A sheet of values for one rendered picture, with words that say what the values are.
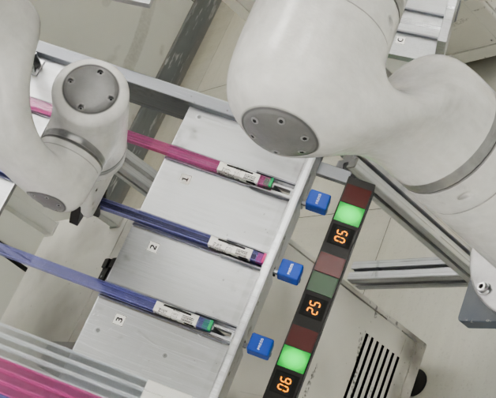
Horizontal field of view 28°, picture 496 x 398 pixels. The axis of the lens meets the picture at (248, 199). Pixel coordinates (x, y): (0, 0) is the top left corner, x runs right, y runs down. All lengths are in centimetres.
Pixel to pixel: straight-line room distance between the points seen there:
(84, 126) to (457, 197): 41
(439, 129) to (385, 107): 8
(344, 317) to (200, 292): 58
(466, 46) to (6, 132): 156
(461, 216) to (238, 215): 49
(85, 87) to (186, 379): 41
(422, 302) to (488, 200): 127
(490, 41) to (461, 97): 152
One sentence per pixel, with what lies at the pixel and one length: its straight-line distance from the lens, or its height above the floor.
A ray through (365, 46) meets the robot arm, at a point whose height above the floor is 106.
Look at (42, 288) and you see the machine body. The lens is 208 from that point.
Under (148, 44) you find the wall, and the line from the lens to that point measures 368.
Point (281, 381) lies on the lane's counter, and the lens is 128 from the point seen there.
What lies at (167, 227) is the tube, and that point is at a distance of 134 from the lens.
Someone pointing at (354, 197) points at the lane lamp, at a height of 66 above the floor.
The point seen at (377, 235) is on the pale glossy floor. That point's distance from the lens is 239.
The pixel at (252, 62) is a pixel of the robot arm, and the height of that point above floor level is 112.
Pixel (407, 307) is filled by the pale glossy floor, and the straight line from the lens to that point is 220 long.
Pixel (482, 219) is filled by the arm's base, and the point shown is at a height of 83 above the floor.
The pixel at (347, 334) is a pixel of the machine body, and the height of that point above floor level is 27.
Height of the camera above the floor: 144
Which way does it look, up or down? 30 degrees down
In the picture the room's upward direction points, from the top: 52 degrees counter-clockwise
